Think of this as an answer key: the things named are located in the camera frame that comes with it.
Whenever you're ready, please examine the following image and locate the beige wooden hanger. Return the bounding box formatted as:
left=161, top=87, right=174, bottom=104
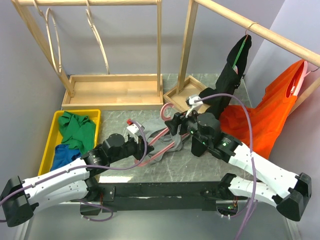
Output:
left=85, top=0, right=110, bottom=75
left=32, top=0, right=63, bottom=75

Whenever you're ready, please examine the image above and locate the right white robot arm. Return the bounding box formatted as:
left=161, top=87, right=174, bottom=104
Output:
left=165, top=112, right=312, bottom=222

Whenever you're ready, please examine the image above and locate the left beige wooden hanger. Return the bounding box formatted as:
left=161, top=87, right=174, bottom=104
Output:
left=32, top=0, right=63, bottom=75

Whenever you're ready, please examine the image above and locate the black garment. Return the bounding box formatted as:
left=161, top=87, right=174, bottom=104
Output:
left=199, top=35, right=252, bottom=119

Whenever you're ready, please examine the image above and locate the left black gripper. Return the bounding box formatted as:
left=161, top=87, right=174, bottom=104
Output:
left=109, top=133, right=154, bottom=163

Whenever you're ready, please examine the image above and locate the wooden clothes rack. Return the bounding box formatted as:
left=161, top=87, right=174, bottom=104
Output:
left=12, top=0, right=164, bottom=111
left=163, top=0, right=320, bottom=112

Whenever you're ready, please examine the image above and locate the green garment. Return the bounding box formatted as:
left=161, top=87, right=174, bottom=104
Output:
left=58, top=111, right=96, bottom=155

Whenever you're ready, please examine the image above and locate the left wooden clothes rack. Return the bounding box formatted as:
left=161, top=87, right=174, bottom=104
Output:
left=12, top=0, right=164, bottom=111

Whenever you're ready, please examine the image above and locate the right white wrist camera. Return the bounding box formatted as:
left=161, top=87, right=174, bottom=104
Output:
left=185, top=94, right=204, bottom=118

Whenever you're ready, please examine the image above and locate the green plastic hanger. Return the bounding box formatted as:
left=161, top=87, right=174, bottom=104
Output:
left=232, top=22, right=258, bottom=74

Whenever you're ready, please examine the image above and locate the light pink hanger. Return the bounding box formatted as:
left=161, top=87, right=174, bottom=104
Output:
left=285, top=59, right=319, bottom=98

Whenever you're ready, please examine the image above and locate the blue garment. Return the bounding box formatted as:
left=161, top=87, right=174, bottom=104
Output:
left=50, top=144, right=82, bottom=171

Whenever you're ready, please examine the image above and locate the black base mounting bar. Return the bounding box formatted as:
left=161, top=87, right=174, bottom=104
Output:
left=83, top=181, right=248, bottom=212

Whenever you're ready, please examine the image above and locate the middle beige wooden hanger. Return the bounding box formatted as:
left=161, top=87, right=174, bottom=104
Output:
left=85, top=0, right=110, bottom=75

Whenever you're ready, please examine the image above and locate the grey tank top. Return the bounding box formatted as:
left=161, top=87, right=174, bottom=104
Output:
left=139, top=118, right=183, bottom=167

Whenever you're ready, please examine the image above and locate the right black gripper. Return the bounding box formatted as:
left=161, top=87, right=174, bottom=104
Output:
left=164, top=106, right=211, bottom=146

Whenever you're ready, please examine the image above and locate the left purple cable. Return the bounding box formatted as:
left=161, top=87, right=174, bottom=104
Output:
left=0, top=119, right=148, bottom=223

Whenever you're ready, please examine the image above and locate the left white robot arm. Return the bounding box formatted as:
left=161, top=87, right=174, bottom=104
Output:
left=0, top=133, right=154, bottom=227

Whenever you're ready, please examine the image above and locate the right wooden clothes rack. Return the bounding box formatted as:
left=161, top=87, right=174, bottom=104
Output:
left=163, top=0, right=320, bottom=112

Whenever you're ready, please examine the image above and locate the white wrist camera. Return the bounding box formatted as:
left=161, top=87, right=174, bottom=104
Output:
left=126, top=118, right=145, bottom=143
left=185, top=94, right=204, bottom=118

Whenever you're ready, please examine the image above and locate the pink plastic hanger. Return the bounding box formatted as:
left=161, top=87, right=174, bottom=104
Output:
left=126, top=103, right=189, bottom=167

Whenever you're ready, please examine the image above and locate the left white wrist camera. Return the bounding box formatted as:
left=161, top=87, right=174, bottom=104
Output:
left=126, top=118, right=145, bottom=143

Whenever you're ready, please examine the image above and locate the orange garment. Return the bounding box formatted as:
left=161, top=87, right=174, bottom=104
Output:
left=219, top=67, right=298, bottom=159

